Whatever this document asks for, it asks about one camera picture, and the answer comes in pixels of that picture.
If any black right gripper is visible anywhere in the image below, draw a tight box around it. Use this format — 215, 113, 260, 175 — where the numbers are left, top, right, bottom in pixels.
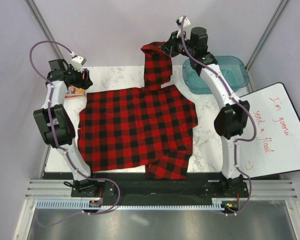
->
159, 30, 195, 58

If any red black plaid shirt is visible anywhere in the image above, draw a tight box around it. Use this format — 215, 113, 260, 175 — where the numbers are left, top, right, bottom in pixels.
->
77, 42, 198, 180

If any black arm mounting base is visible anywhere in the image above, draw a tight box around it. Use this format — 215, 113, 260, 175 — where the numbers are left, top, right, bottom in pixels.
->
64, 173, 249, 199

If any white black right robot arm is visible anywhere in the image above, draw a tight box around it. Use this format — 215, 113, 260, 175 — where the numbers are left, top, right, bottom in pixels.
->
159, 27, 250, 179

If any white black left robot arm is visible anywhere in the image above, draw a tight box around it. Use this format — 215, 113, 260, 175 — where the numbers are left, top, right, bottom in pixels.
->
33, 59, 93, 182

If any Roald Dahl paperback book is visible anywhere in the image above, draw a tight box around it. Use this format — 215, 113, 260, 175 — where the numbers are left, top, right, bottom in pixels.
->
65, 85, 86, 99

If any teal transparent plastic bin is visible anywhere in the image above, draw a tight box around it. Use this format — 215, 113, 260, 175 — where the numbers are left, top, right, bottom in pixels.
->
182, 55, 250, 95

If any whiteboard with red writing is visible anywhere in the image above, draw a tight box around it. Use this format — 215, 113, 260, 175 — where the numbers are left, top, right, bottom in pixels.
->
237, 82, 300, 178

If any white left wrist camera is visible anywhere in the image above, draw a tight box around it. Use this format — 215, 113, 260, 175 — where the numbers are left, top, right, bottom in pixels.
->
71, 55, 87, 72

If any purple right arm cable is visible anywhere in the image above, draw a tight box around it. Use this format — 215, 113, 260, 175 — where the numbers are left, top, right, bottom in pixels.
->
177, 18, 257, 217

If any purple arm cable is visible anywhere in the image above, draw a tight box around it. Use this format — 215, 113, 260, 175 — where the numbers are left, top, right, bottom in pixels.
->
29, 40, 122, 216
177, 18, 257, 217

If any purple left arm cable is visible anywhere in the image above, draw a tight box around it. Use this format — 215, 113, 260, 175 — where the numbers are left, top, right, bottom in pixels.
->
29, 40, 122, 216

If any left aluminium corner post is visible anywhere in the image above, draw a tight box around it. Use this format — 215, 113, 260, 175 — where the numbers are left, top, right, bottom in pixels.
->
24, 0, 66, 59

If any aluminium corner post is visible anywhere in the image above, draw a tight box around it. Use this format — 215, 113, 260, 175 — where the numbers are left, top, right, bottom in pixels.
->
24, 0, 66, 59
244, 0, 291, 72

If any aluminium frame rail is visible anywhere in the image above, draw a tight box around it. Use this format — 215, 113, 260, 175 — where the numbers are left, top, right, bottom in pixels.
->
25, 179, 298, 201

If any right aluminium corner post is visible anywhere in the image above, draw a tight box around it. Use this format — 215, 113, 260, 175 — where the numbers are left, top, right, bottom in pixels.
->
244, 0, 291, 72

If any white slotted cable duct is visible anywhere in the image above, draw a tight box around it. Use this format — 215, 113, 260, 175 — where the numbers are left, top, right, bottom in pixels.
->
36, 198, 240, 211

